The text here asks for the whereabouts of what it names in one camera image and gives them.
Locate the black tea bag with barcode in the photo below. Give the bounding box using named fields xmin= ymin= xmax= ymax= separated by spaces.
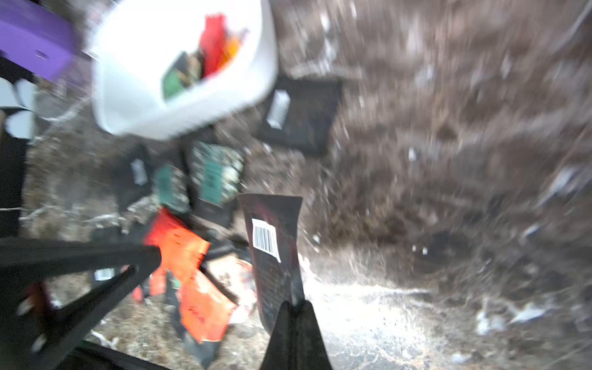
xmin=254 ymin=75 xmax=342 ymax=157

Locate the purple wedge block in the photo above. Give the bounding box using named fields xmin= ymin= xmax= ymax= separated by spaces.
xmin=1 ymin=0 xmax=78 ymax=81

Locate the green label floral tea bag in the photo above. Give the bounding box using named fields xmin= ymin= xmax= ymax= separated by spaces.
xmin=154 ymin=162 xmax=191 ymax=214

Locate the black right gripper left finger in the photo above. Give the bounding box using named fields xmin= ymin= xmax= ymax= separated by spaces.
xmin=1 ymin=237 xmax=161 ymax=369

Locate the orange red tea bag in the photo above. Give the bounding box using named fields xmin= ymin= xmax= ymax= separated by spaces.
xmin=144 ymin=208 xmax=237 ymax=344

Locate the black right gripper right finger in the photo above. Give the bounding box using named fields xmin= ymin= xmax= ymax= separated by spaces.
xmin=260 ymin=301 xmax=332 ymax=370

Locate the white plastic storage box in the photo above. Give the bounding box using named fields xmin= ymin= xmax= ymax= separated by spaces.
xmin=92 ymin=1 xmax=278 ymax=140

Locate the red foil tea bag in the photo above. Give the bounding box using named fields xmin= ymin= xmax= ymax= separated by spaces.
xmin=199 ymin=14 xmax=227 ymax=77

